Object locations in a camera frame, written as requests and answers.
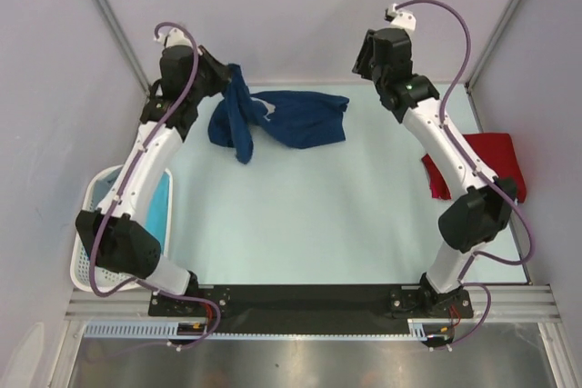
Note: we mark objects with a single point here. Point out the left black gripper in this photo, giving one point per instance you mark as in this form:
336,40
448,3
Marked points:
221,76

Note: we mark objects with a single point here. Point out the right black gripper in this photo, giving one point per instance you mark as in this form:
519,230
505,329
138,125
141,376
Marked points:
362,66

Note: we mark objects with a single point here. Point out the navy blue t shirt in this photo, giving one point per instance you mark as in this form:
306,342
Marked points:
295,119

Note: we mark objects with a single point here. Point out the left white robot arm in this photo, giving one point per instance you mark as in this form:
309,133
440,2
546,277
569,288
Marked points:
114,235

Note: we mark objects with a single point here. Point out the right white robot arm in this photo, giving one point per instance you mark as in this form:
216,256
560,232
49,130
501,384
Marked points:
482,201

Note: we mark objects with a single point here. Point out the grey shirt in basket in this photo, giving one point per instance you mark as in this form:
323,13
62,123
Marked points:
103,185

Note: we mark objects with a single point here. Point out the folded red t shirt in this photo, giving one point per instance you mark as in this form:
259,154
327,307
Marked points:
496,150

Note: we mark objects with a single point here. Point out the turquoise t shirt in basket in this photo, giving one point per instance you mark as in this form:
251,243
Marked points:
158,221

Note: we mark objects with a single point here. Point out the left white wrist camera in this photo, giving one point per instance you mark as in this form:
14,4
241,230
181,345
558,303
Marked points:
173,37

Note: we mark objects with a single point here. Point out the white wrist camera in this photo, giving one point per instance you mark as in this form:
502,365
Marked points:
400,19
173,37

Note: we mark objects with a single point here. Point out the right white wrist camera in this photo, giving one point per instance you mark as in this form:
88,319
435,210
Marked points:
400,19

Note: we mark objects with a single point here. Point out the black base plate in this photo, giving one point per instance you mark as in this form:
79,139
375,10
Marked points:
332,309

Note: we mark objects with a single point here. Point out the light blue cable duct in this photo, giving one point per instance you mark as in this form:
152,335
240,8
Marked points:
145,330

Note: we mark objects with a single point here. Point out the aluminium frame rail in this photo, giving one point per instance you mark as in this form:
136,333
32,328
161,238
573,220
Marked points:
509,304

